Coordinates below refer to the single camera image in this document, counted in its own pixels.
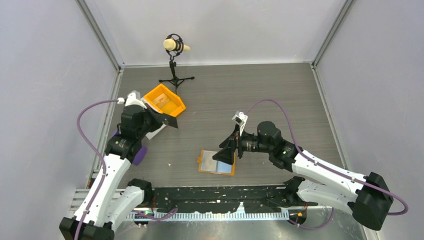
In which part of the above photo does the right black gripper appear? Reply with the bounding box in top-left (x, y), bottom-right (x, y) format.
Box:
top-left (213, 123), bottom-right (272, 165)

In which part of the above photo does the orange leather card holder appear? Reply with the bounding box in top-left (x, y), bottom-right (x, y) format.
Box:
top-left (197, 149), bottom-right (236, 176)

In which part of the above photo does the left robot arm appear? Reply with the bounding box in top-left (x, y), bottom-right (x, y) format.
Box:
top-left (59, 105), bottom-right (178, 240)

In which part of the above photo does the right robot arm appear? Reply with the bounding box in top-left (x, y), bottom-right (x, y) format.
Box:
top-left (212, 121), bottom-right (394, 231)

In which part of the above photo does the beige card in holder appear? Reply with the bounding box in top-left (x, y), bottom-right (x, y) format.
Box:
top-left (201, 155), bottom-right (218, 172)

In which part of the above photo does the card in orange bin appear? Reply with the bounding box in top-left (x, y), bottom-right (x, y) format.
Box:
top-left (152, 93), bottom-right (170, 108)

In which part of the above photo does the orange plastic bin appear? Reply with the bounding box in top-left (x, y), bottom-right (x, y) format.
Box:
top-left (143, 83), bottom-right (186, 117)

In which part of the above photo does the white plastic bin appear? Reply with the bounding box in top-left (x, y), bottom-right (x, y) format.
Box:
top-left (145, 124), bottom-right (166, 140)

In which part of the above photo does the purple plastic bin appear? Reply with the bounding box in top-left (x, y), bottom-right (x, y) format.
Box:
top-left (111, 131), bottom-right (147, 166)

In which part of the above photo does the black microphone tripod stand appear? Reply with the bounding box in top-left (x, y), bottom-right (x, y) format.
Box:
top-left (158, 33), bottom-right (195, 93)

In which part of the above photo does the beige microphone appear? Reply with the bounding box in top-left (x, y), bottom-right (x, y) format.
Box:
top-left (163, 38), bottom-right (191, 52)

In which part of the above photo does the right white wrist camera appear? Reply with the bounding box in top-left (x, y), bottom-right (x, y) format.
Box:
top-left (231, 111), bottom-right (248, 136)

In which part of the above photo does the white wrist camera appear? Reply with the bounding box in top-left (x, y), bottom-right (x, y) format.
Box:
top-left (117, 90), bottom-right (147, 109)
top-left (231, 111), bottom-right (248, 136)

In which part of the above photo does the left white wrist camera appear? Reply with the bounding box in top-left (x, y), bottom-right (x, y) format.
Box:
top-left (117, 90), bottom-right (147, 109)

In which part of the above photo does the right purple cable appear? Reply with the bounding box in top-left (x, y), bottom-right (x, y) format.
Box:
top-left (244, 98), bottom-right (409, 231)

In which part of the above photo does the purple cable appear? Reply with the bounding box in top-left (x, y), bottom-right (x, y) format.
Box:
top-left (72, 98), bottom-right (179, 240)
top-left (244, 98), bottom-right (409, 231)

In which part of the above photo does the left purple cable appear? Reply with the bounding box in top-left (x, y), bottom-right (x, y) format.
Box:
top-left (72, 98), bottom-right (179, 240)

